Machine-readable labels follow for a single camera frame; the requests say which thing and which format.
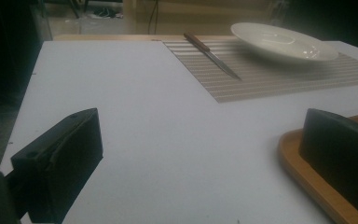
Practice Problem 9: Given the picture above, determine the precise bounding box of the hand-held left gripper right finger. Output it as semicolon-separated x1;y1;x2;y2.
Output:
297;107;358;224

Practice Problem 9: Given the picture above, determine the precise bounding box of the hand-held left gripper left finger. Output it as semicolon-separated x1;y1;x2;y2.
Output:
10;107;104;224

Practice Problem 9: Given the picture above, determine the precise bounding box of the wooden tray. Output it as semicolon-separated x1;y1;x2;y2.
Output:
278;110;358;224

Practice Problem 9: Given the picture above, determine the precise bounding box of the striped woven placemat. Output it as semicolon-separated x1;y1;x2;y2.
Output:
161;37;358;104

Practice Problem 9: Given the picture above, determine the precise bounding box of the white plate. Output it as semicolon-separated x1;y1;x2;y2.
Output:
230;21;339;63

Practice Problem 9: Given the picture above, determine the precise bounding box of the knife with brown handle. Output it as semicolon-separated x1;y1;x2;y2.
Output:
183;31;242;82

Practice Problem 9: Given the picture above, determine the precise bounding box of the black cable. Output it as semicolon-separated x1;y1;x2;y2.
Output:
146;0;160;35

